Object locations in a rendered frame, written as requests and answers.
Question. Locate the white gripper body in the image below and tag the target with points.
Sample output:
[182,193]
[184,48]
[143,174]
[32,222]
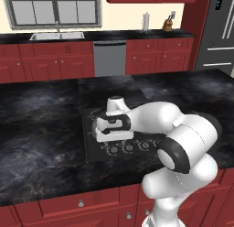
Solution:
[115,136]

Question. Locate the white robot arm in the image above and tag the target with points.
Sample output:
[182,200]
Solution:
[182,136]

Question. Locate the round grey hob knob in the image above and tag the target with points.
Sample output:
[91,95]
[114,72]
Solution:
[128,147]
[113,149]
[142,145]

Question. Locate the black hob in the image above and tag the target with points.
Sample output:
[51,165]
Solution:
[94,151]

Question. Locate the silver drawer knob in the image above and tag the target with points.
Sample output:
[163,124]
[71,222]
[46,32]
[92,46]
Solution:
[81,203]

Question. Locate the grey dishwasher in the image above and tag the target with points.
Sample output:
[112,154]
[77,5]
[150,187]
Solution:
[109,58]

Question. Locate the silver cupboard knob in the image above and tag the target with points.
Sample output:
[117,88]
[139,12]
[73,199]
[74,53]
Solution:
[147,212]
[128,215]

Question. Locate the red cupboard door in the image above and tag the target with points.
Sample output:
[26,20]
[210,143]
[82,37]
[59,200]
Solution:
[142,217]
[100,220]
[207,206]

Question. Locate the red drawer front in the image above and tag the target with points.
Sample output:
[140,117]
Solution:
[61,203]

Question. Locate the red base cupboard run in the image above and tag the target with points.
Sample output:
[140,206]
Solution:
[45,62]
[158,55]

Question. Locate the steel sink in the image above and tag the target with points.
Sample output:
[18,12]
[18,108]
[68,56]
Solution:
[58,36]

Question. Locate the brown knife block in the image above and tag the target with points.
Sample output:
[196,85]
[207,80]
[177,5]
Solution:
[167,24]

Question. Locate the grey framed window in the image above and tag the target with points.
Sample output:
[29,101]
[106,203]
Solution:
[55,8]

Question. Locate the dark grey fridge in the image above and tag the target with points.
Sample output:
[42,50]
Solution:
[218,32]

